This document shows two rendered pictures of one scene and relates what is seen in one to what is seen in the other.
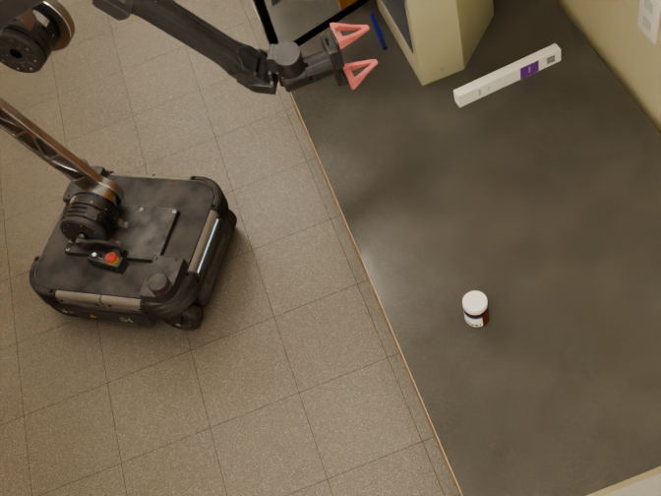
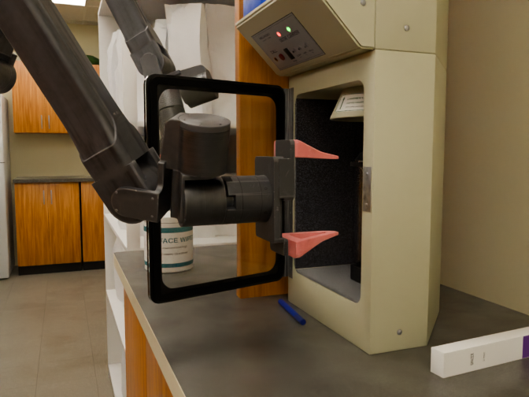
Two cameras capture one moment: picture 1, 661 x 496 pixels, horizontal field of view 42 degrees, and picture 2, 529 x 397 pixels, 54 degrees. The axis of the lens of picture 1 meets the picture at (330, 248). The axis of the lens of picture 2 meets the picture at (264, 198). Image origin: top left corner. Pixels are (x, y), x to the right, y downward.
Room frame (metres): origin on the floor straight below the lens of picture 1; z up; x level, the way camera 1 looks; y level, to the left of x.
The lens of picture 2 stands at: (0.78, 0.08, 1.26)
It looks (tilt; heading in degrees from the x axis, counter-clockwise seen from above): 5 degrees down; 340
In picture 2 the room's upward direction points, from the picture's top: straight up
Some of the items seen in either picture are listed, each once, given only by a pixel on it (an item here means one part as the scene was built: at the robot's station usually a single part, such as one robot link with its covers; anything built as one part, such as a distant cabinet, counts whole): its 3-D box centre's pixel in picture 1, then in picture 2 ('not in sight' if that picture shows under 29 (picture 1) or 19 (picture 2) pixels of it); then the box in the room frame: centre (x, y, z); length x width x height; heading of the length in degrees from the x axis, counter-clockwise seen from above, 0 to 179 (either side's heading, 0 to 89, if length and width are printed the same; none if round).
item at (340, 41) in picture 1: (348, 39); (303, 168); (1.38, -0.19, 1.24); 0.09 x 0.07 x 0.07; 91
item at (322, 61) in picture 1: (321, 65); (249, 198); (1.38, -0.12, 1.20); 0.07 x 0.07 x 0.10; 1
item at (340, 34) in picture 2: not in sight; (295, 33); (1.63, -0.29, 1.46); 0.32 x 0.12 x 0.10; 1
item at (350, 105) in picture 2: not in sight; (379, 104); (1.61, -0.45, 1.34); 0.18 x 0.18 x 0.05
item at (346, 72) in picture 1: (355, 64); (303, 224); (1.38, -0.19, 1.17); 0.09 x 0.07 x 0.07; 91
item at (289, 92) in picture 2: not in sight; (286, 184); (1.78, -0.34, 1.19); 0.03 x 0.02 x 0.39; 1
